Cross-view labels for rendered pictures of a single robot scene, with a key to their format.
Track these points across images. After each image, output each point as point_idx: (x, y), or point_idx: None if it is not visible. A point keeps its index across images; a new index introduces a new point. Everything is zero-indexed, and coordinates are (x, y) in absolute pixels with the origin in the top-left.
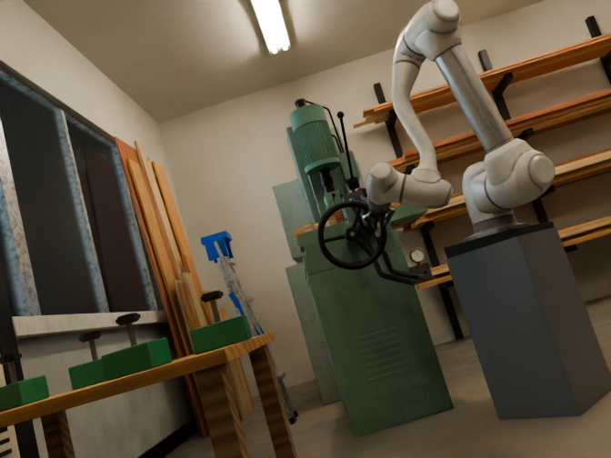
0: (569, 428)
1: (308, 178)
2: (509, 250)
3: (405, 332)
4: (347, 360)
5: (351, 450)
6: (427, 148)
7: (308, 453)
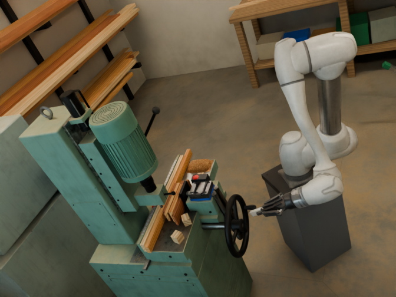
0: (366, 258)
1: (101, 180)
2: None
3: (234, 260)
4: None
5: None
6: (324, 148)
7: None
